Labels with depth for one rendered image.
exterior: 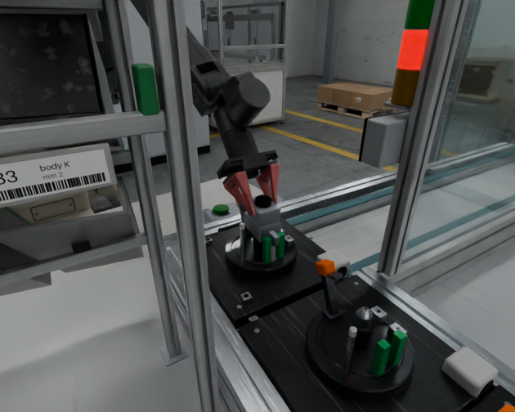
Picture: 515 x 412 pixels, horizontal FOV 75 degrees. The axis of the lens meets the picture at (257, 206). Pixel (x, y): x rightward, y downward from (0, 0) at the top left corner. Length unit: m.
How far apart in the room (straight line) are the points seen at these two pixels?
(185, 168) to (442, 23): 0.39
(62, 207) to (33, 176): 1.02
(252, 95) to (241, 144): 0.09
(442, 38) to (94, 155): 0.44
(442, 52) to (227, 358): 0.50
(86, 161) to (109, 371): 0.47
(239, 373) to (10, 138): 0.38
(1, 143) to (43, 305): 0.62
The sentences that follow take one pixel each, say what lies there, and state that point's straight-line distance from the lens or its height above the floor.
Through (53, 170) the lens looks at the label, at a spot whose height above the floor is 1.28.
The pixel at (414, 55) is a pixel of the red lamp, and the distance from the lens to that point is 0.55.
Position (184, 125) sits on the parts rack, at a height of 1.30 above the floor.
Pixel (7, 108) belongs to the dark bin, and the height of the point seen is 1.31.
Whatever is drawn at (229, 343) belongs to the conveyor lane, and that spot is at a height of 0.96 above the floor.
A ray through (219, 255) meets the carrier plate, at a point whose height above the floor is 0.97.
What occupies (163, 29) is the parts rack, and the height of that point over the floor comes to 1.36.
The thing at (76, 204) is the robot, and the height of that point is 0.84.
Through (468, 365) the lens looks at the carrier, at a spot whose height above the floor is 0.99.
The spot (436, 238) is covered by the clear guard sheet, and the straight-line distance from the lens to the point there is 0.77.
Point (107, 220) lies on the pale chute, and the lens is 0.40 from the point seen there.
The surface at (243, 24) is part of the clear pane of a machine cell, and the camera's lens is 4.89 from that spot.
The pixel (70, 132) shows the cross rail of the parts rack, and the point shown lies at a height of 1.31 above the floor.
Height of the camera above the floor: 1.36
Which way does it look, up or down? 28 degrees down
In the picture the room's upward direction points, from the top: straight up
